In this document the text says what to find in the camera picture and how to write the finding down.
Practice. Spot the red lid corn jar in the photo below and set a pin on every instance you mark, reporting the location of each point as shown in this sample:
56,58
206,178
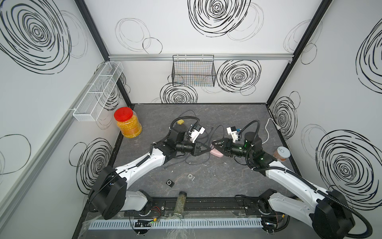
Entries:
128,122

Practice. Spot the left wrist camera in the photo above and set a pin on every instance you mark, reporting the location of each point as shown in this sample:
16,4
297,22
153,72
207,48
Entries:
196,132

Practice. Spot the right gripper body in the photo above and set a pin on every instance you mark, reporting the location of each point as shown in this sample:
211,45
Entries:
236,150

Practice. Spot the black mp3 player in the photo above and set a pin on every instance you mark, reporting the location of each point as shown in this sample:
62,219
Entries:
170,183

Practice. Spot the white slotted cable duct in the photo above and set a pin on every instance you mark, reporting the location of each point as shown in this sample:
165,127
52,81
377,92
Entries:
191,223

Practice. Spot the white wire shelf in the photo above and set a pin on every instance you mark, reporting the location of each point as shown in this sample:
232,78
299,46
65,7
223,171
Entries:
98,92

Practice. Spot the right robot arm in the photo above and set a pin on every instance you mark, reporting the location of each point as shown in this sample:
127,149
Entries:
327,212

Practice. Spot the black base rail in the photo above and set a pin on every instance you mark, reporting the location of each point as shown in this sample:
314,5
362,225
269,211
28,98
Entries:
161,206

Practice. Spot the aluminium wall rail back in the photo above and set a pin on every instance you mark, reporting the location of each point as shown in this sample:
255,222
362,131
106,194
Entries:
201,57

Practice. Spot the aluminium wall rail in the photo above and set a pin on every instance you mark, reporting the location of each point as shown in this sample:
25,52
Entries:
201,57
24,182

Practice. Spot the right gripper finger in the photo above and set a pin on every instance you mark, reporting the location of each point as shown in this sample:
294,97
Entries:
218,148
217,142

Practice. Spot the glass spice bottle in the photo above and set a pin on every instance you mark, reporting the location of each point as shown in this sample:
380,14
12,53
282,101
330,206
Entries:
180,204

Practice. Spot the white lid jar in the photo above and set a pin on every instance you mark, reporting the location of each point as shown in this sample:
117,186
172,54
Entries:
282,153

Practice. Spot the black wire basket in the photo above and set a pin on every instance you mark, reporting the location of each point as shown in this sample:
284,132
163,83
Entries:
193,73

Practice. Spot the aluminium wall rail left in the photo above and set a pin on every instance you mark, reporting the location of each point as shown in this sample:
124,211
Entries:
24,182

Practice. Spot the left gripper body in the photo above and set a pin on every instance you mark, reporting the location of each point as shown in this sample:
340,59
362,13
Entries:
187,147

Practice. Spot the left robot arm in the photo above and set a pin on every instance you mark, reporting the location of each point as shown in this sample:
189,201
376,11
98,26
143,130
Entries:
110,193

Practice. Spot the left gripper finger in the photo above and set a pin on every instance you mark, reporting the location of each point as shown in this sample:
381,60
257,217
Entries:
204,151
204,146

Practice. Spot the pink power strip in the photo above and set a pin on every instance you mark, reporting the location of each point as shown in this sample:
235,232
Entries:
215,152

